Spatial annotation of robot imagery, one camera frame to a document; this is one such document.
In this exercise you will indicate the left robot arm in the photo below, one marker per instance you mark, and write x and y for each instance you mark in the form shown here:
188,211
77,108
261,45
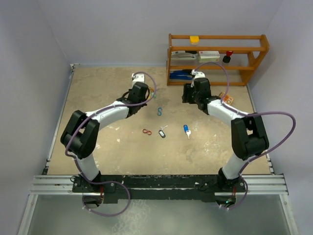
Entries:
81,132

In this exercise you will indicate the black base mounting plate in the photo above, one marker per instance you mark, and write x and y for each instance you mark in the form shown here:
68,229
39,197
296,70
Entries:
112,188

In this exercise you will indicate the wooden shelf rack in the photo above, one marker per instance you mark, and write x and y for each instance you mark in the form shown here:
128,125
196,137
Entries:
248,53

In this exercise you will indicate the blue carabiner centre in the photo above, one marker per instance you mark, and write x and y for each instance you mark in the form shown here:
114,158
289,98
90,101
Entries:
159,111

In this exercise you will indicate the white and red box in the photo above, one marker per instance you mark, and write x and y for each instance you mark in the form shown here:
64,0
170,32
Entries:
208,56

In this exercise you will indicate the blue stapler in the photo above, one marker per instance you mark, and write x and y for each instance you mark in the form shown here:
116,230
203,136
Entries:
185,74

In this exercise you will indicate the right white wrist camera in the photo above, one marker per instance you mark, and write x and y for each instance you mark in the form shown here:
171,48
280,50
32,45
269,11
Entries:
197,74

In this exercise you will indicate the red and black stamp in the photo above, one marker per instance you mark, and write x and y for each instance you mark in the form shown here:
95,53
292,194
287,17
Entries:
227,57

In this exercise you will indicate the key with blue tag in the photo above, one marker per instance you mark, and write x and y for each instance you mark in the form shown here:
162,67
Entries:
187,131

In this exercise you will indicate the red carabiner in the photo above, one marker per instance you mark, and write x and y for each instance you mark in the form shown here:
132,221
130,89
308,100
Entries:
148,132

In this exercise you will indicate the orange spiral notebook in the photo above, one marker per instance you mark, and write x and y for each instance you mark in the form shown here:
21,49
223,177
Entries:
226,98

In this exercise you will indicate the yellow lidded jar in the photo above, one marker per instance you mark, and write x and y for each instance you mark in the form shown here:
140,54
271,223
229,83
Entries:
194,40

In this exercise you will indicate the grey stapler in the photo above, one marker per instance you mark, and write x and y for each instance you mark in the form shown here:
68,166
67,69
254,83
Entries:
184,55

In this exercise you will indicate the aluminium rail frame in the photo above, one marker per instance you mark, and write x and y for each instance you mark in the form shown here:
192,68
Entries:
123,149

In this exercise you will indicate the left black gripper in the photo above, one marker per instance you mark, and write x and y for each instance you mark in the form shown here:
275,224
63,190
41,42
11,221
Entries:
129,90

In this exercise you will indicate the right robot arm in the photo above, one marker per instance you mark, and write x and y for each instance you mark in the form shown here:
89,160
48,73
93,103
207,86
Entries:
248,135

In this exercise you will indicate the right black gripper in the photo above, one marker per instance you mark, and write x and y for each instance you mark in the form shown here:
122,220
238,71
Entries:
188,89

